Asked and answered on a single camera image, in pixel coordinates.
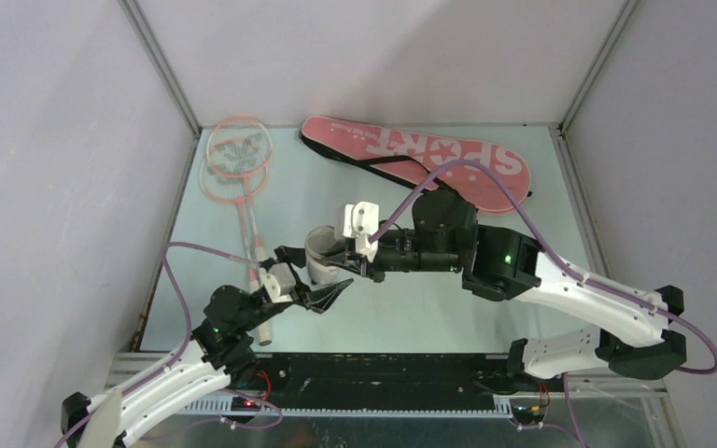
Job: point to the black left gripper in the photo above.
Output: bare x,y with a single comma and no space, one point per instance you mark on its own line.
319,300

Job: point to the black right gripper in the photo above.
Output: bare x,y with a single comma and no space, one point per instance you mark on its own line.
348,259

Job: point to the white shuttlecock tube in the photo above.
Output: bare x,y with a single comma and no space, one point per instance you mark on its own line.
322,246

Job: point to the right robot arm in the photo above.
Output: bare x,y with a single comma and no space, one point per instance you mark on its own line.
626,331

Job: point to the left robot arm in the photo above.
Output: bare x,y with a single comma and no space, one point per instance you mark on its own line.
213,356

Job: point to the pink sport racket bag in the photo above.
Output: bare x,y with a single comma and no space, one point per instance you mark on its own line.
406,157

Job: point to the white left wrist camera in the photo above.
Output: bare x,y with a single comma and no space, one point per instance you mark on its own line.
279,283

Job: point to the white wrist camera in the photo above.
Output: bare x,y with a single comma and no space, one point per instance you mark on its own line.
279,283
358,222

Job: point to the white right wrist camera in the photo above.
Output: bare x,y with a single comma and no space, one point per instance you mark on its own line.
358,222

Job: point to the aluminium front frame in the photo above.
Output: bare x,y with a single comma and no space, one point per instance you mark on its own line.
644,398

